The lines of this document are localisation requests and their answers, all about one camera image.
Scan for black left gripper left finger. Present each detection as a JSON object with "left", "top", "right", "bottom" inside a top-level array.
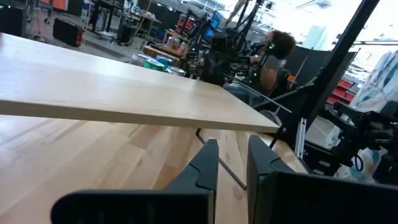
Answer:
[{"left": 50, "top": 139, "right": 220, "bottom": 224}]

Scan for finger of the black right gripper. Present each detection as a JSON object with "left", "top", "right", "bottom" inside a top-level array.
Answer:
[
  {"left": 215, "top": 52, "right": 230, "bottom": 86},
  {"left": 201, "top": 52, "right": 216, "bottom": 86}
]

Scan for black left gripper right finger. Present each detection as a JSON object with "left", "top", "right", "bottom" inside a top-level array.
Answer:
[{"left": 246, "top": 134, "right": 398, "bottom": 224}]

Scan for green Sprite can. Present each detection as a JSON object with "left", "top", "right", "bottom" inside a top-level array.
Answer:
[{"left": 143, "top": 58, "right": 165, "bottom": 72}]

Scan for person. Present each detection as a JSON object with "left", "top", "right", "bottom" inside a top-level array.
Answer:
[{"left": 225, "top": 29, "right": 298, "bottom": 105}]

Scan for black backdrop panel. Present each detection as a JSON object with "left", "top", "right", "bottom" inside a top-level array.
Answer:
[{"left": 284, "top": 45, "right": 358, "bottom": 125}]

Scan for black standing desk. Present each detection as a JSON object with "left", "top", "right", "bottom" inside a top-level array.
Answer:
[{"left": 88, "top": 0, "right": 125, "bottom": 35}]

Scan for red storage bins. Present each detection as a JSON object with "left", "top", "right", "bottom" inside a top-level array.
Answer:
[{"left": 326, "top": 79, "right": 355, "bottom": 105}]

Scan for black equipment case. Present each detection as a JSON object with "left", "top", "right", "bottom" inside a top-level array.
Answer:
[{"left": 52, "top": 17, "right": 85, "bottom": 47}]

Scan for white teal patterned bag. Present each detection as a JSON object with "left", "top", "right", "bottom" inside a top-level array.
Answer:
[{"left": 349, "top": 49, "right": 398, "bottom": 113}]

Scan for orange fabric panel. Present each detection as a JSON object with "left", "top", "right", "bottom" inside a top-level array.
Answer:
[{"left": 39, "top": 0, "right": 68, "bottom": 12}]

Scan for black cabinet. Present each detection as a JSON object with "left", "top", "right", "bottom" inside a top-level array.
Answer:
[{"left": 0, "top": 2, "right": 29, "bottom": 38}]

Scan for wooden shelf with black frame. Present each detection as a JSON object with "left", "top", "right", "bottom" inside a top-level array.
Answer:
[{"left": 0, "top": 32, "right": 293, "bottom": 190}]

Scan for black metal rig frame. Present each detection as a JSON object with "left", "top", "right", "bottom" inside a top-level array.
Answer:
[{"left": 269, "top": 0, "right": 382, "bottom": 175}]

